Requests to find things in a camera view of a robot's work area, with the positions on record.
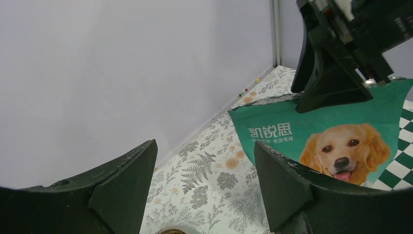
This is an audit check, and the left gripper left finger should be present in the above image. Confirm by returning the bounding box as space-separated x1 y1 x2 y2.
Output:
0 139 158 234

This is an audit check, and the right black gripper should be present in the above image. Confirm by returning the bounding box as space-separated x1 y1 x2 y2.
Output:
291 0 392 114

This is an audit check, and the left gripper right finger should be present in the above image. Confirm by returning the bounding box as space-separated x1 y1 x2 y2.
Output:
254 142 413 234

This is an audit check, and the green dog food bag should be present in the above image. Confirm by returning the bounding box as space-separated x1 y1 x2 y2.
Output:
229 79 413 188

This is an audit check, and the green double pet bowl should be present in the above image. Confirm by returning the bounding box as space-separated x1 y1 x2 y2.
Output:
155 226 201 234

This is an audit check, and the floral tablecloth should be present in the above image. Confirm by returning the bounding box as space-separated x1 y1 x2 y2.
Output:
139 66 295 234

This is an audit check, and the green white chessboard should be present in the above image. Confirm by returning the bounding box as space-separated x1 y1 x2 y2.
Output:
372 108 413 191

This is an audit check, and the aluminium frame rail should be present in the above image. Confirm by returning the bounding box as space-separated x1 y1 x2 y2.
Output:
269 0 282 67

